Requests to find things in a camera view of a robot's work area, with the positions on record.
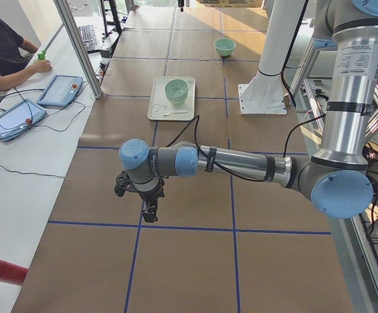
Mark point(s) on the blue teach pendant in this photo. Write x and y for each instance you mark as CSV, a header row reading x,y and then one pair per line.
x,y
16,120
61,91

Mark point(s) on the red fire extinguisher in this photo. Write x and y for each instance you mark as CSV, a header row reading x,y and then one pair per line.
x,y
11,273

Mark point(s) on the far blue teach pendant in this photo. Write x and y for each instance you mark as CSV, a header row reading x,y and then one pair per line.
x,y
61,91

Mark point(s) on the seated person black shirt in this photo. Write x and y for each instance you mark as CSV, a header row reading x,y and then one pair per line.
x,y
14,68

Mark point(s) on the black keyboard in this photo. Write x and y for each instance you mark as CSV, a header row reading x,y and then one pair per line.
x,y
89,38

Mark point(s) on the near blue teach pendant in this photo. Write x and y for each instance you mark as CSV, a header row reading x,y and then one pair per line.
x,y
16,120

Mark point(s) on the cream bear tray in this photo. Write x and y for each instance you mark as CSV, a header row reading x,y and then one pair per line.
x,y
161,109

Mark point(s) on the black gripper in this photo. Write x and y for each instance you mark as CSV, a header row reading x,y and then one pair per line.
x,y
181,4
149,195

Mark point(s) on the green bowl with ice cubes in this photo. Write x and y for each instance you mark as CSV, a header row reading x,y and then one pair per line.
x,y
224,46

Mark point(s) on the aluminium frame post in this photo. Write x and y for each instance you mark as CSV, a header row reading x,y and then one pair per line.
x,y
76,41

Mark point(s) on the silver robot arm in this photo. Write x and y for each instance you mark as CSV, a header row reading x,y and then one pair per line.
x,y
334,178

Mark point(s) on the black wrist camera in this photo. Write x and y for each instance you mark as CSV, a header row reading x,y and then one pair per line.
x,y
122,184

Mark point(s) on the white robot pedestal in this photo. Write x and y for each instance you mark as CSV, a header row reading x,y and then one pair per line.
x,y
264,93

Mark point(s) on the white plastic spoon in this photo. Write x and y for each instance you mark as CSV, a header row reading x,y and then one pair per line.
x,y
174,112

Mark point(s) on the green bowl on tray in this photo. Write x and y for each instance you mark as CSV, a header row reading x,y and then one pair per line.
x,y
176,101

